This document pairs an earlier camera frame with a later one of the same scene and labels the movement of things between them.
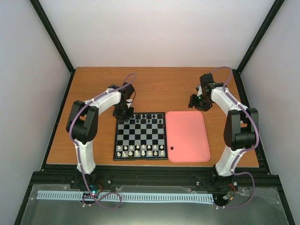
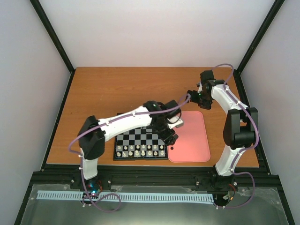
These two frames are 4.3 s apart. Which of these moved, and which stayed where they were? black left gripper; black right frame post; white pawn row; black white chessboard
Moved: black left gripper
Stayed: white pawn row; black white chessboard; black right frame post
